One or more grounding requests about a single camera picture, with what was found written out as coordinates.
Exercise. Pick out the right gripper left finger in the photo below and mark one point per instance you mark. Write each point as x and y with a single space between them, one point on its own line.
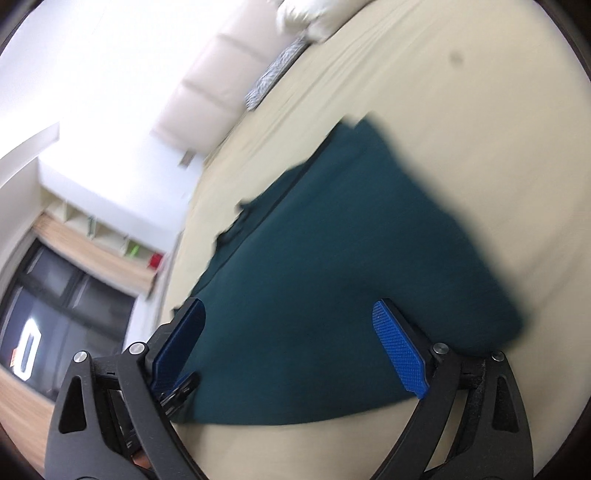
111 417

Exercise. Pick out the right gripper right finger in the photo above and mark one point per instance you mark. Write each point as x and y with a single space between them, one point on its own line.
470 421

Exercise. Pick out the dark green knitted garment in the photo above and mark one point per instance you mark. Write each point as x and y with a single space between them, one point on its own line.
291 285

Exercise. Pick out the dark window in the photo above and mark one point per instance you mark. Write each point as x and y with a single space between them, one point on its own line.
52 309

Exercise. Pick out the beige bed sheet mattress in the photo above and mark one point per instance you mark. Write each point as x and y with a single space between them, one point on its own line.
487 108

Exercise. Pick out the beige curtain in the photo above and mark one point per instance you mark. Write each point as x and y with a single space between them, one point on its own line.
118 271

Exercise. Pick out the red box on shelf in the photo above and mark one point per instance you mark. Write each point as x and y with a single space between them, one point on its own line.
155 261

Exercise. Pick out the white open shelf unit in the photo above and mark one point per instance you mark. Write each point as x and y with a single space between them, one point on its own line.
101 233

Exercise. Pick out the cream padded headboard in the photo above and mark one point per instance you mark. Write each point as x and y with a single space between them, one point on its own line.
218 72

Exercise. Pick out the zebra print pillow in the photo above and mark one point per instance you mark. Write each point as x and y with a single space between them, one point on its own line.
277 69

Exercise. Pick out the white folded duvet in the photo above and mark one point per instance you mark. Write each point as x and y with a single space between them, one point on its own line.
316 21

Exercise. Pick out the wall switch plate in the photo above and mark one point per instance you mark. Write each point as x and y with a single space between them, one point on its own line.
186 159

